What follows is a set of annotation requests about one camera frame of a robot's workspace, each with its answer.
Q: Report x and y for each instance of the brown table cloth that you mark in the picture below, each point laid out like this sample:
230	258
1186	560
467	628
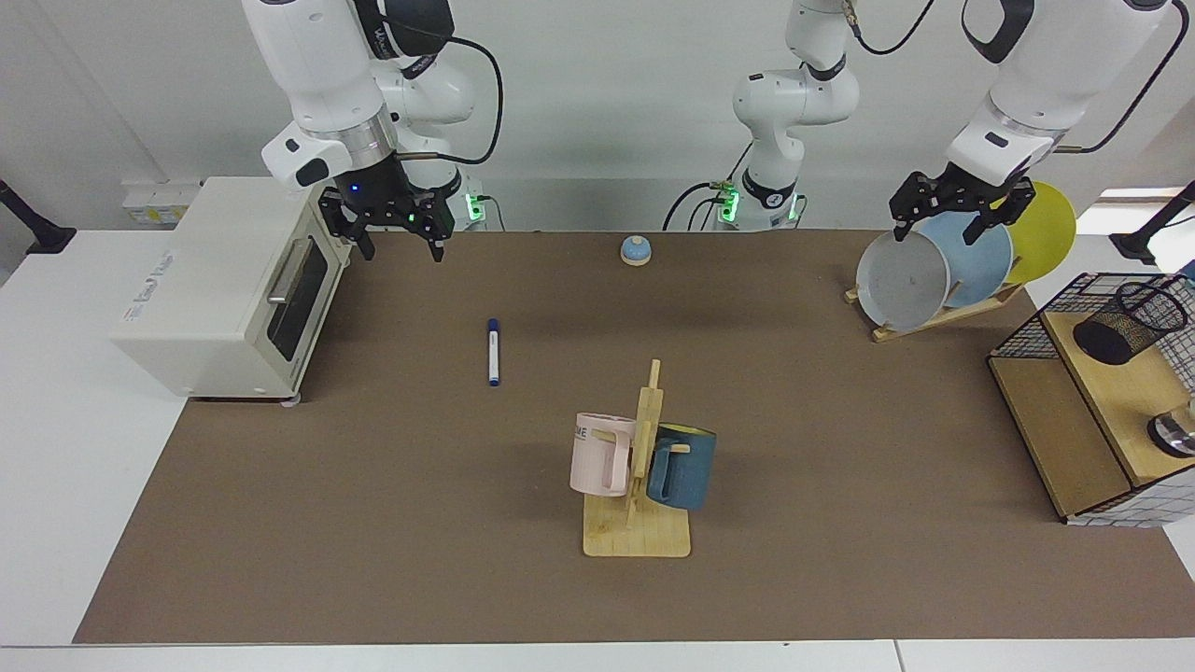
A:
420	513

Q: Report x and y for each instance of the light blue plate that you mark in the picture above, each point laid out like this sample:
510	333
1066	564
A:
976	266

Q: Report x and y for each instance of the black mesh pen holder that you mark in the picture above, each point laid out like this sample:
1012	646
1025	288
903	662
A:
1111	338

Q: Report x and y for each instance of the pale toaster oven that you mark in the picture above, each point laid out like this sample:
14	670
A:
215	280

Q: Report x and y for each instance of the dark blue mug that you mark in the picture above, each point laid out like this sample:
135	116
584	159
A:
691	471

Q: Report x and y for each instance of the wooden plate rack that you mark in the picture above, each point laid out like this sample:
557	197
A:
934	321

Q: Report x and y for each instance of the wooden cup stand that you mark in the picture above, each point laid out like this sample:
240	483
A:
635	537

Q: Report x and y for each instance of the glass lid with metal knob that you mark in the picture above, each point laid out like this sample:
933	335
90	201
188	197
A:
1174	434

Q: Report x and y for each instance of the white marker with blue cap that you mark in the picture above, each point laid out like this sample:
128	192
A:
493	355

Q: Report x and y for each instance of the yellow plate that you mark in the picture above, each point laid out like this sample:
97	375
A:
1046	233

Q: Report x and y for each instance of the small blue round bell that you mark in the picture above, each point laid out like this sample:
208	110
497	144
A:
636	252

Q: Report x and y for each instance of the white checkered cloth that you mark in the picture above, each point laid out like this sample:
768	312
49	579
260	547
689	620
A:
1134	513

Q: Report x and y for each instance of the pink mug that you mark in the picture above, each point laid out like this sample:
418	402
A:
593	457

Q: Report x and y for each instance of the grey plate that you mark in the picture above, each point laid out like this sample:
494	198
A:
901	285

